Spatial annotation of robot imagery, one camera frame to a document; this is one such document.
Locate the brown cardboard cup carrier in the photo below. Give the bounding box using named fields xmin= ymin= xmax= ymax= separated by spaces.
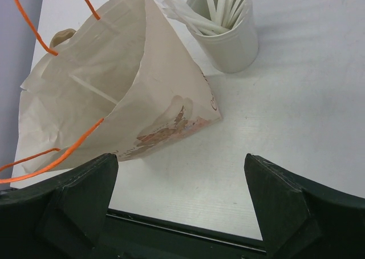
xmin=50 ymin=29 xmax=76 ymax=48

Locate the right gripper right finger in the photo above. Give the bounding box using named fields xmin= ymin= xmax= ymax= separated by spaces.
xmin=244 ymin=154 xmax=364 ymax=258

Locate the white straw holder cup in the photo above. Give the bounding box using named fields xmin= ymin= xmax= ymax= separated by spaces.
xmin=187 ymin=0 xmax=259 ymax=73

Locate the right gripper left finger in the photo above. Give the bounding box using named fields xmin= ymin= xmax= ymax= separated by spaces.
xmin=1 ymin=153 xmax=118 ymax=258

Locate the paper takeout bag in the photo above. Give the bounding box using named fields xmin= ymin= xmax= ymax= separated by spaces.
xmin=11 ymin=0 xmax=221 ymax=182

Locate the straw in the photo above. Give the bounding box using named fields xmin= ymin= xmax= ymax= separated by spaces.
xmin=69 ymin=75 xmax=118 ymax=105

